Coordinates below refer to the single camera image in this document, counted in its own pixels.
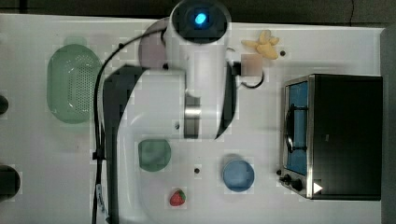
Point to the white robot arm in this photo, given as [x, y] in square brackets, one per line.
[181, 93]

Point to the black cylinder base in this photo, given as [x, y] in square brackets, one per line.
[10, 182]
[3, 105]

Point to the red strawberry toy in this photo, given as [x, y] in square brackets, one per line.
[178, 198]

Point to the black cylinder lower base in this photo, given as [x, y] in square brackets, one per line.
[10, 182]

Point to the green colander basket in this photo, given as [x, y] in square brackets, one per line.
[71, 76]

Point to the silver black toaster oven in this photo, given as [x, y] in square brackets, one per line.
[332, 137]

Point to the green metal pot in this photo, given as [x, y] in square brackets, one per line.
[154, 154]

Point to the round lilac plate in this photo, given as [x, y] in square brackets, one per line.
[151, 51]

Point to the peeled banana toy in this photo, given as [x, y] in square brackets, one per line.
[265, 45]

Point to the blue cup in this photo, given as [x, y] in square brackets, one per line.
[238, 175]

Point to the black cylinder upper base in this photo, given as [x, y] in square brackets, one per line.
[3, 105]

